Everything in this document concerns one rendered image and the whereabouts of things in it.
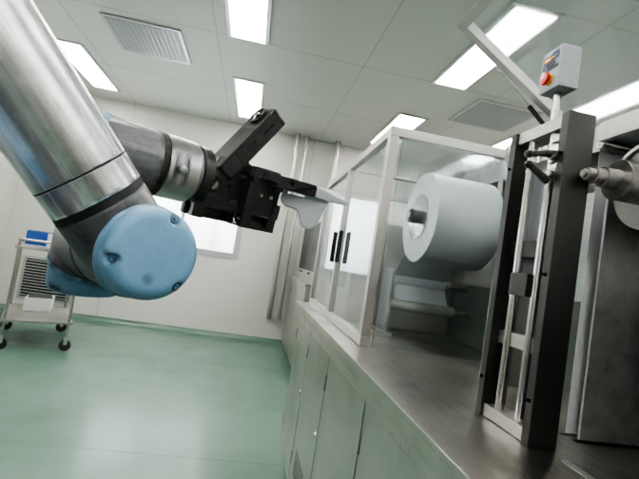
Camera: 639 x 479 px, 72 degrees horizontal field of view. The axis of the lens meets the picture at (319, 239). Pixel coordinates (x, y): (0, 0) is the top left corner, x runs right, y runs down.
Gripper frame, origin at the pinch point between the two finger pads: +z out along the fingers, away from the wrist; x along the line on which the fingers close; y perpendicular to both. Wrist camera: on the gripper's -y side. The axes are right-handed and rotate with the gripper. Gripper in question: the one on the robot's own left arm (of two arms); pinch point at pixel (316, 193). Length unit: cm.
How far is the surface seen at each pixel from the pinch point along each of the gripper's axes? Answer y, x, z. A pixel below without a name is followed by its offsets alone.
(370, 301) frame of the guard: 25, -36, 61
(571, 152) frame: -16.6, 22.2, 31.1
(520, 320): 16, 5, 72
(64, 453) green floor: 148, -171, 24
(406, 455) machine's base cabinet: 41, 11, 27
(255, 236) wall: 46, -437, 277
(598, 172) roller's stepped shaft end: -13.8, 26.7, 31.7
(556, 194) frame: -9.5, 22.0, 30.5
